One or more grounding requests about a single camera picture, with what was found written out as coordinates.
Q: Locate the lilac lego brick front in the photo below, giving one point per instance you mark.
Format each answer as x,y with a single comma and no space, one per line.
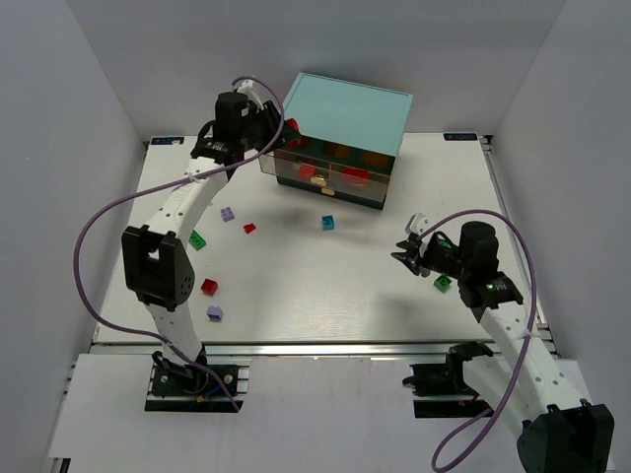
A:
214,313

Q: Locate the small teal lego cube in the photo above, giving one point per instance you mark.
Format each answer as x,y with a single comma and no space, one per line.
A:
327,223

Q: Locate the right blue corner label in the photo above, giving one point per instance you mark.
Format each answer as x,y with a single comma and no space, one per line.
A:
457,137

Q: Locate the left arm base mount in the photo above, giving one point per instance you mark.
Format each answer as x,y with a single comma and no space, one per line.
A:
175,388

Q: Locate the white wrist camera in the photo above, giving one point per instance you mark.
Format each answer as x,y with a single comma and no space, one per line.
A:
248,87
417,225

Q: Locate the lilac lego brick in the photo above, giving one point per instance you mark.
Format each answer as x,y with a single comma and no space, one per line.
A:
214,313
227,214

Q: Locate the left blue corner label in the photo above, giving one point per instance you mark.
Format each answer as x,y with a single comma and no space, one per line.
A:
167,141

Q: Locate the green lego cube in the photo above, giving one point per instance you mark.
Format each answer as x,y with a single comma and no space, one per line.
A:
443,283

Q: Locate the teal drawer cabinet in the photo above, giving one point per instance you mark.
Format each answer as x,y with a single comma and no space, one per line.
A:
342,112

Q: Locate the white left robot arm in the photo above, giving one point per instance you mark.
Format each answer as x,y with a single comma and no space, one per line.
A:
156,265

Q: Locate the lilac lego brick rear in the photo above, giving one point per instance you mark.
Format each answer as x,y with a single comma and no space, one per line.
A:
227,214

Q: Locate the small red slope lego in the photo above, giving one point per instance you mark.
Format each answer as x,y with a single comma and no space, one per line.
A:
306,172

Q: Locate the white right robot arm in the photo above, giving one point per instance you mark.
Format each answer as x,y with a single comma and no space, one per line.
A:
557,428

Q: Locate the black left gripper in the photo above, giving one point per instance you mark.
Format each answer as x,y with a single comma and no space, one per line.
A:
272,130

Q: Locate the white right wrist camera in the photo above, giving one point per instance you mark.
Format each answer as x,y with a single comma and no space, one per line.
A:
417,225

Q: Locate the aluminium table front rail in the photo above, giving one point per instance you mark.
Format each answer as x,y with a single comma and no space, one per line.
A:
290,349

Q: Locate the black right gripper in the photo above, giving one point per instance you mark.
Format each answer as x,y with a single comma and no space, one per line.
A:
424,257

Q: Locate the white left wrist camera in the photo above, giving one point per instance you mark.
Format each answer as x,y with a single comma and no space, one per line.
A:
248,87

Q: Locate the long red lego brick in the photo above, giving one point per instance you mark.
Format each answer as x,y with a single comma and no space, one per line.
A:
355,176

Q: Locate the blue corner label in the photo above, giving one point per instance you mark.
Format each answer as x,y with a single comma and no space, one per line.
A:
167,141
457,137

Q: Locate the small red lego cube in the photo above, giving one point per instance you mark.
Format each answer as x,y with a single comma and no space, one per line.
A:
209,287

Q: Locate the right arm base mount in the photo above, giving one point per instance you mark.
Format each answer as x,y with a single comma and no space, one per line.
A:
439,389

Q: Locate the green lego plate left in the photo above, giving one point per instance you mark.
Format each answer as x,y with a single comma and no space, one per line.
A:
197,241

